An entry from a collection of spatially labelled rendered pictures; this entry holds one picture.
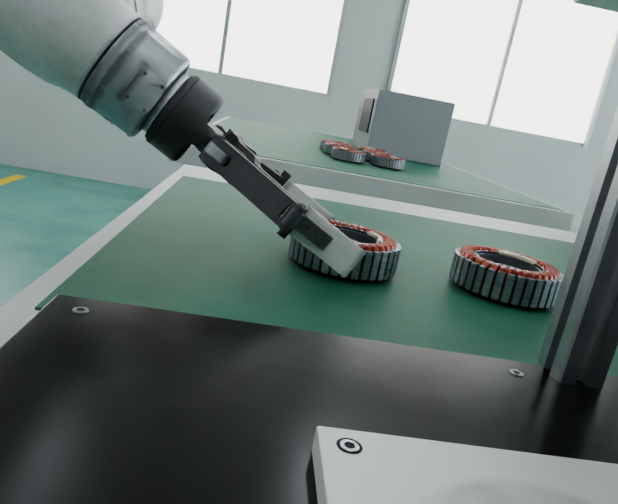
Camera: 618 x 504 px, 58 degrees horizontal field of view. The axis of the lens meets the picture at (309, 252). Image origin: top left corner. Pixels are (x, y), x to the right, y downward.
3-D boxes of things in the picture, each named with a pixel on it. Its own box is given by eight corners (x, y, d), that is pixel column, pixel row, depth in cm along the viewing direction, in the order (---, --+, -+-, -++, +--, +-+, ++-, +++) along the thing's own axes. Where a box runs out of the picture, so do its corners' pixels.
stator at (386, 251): (294, 276, 51) (302, 237, 50) (281, 243, 62) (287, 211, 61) (409, 291, 53) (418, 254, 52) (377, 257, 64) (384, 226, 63)
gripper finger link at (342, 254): (306, 203, 49) (308, 205, 48) (364, 251, 51) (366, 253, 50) (284, 229, 49) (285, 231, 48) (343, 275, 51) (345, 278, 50)
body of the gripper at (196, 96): (146, 132, 55) (221, 190, 58) (134, 140, 47) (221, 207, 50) (193, 72, 54) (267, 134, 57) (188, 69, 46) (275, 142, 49)
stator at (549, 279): (540, 321, 52) (552, 283, 51) (431, 282, 58) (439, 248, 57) (566, 300, 61) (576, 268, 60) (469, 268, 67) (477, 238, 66)
